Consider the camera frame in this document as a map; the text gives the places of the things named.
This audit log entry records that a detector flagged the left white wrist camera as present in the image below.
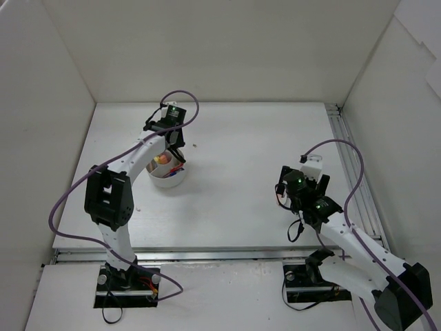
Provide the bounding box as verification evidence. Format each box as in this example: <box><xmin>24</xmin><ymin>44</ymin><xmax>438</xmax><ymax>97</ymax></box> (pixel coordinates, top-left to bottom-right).
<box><xmin>160</xmin><ymin>101</ymin><xmax>178</xmax><ymax>108</ymax></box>

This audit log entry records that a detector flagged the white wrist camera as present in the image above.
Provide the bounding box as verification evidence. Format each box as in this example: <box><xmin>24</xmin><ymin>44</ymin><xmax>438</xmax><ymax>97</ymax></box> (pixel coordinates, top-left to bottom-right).
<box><xmin>300</xmin><ymin>154</ymin><xmax>323</xmax><ymax>182</ymax></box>
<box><xmin>160</xmin><ymin>101</ymin><xmax>178</xmax><ymax>108</ymax></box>

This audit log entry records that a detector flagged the blue gel pen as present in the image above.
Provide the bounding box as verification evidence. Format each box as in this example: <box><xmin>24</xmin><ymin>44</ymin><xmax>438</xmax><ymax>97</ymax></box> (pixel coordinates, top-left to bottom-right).
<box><xmin>163</xmin><ymin>168</ymin><xmax>185</xmax><ymax>179</ymax></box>

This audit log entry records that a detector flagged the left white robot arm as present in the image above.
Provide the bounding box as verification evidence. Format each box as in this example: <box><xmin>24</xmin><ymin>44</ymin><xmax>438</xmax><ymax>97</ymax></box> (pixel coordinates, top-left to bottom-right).
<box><xmin>84</xmin><ymin>104</ymin><xmax>187</xmax><ymax>290</ymax></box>

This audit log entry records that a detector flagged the aluminium table rail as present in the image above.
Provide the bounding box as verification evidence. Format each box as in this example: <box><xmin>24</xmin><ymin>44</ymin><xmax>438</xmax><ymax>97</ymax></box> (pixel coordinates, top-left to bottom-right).
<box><xmin>325</xmin><ymin>101</ymin><xmax>414</xmax><ymax>277</ymax></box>

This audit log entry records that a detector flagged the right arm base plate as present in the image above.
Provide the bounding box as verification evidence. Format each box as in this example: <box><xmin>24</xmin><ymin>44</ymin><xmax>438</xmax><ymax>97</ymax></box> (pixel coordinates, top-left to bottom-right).
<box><xmin>283</xmin><ymin>264</ymin><xmax>352</xmax><ymax>308</ymax></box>

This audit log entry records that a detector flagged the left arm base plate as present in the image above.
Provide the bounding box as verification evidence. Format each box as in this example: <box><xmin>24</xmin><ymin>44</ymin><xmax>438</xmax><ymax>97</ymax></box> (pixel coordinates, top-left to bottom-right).
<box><xmin>93</xmin><ymin>265</ymin><xmax>158</xmax><ymax>308</ymax></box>

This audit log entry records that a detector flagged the front aluminium rail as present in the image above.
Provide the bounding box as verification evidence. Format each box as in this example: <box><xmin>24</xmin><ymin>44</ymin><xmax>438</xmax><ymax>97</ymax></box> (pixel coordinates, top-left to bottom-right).
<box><xmin>51</xmin><ymin>245</ymin><xmax>387</xmax><ymax>263</ymax></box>

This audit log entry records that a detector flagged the white round divided container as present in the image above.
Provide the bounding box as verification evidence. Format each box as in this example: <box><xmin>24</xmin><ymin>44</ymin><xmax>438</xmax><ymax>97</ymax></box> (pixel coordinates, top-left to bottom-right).
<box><xmin>146</xmin><ymin>151</ymin><xmax>187</xmax><ymax>188</ymax></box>

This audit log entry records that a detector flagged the red gel pen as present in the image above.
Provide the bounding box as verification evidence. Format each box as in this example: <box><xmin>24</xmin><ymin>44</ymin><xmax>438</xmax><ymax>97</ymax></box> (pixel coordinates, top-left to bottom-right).
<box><xmin>163</xmin><ymin>164</ymin><xmax>184</xmax><ymax>179</ymax></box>

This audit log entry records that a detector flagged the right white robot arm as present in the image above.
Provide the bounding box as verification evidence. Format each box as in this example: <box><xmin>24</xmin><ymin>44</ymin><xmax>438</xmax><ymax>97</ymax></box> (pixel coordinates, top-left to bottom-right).
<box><xmin>275</xmin><ymin>165</ymin><xmax>433</xmax><ymax>330</ymax></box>

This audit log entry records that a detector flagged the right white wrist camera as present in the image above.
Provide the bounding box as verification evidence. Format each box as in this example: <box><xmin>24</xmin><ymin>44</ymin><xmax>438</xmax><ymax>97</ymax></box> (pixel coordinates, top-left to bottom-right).
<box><xmin>300</xmin><ymin>154</ymin><xmax>323</xmax><ymax>182</ymax></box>

